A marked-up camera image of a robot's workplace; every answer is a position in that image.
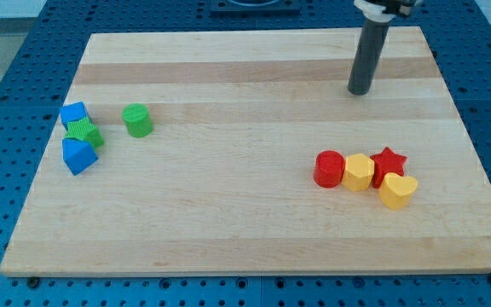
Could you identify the red cylinder block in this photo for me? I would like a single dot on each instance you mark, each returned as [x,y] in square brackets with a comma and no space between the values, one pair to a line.
[329,169]

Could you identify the yellow hexagon block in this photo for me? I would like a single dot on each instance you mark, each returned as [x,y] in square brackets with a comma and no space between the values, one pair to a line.
[358,172]

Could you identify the green cylinder block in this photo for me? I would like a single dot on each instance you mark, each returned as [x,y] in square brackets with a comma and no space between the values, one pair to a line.
[137,120]

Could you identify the red star block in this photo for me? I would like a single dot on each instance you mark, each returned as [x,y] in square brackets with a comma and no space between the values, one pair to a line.
[387,161]

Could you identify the yellow heart block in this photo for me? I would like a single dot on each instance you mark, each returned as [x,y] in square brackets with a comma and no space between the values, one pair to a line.
[395,191]

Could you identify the green star block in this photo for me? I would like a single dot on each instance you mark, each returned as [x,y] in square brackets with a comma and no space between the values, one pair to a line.
[84,130]

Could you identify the blue triangle block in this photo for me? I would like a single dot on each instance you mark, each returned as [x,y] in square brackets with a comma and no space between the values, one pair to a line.
[78,155]

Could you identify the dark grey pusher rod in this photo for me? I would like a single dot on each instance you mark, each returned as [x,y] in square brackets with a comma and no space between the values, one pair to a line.
[369,48]

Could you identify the blue cube block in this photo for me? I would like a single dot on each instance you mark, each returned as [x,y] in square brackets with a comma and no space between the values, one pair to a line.
[73,112]

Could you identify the white black rod mount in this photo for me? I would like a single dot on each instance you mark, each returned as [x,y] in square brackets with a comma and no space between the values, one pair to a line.
[384,11]

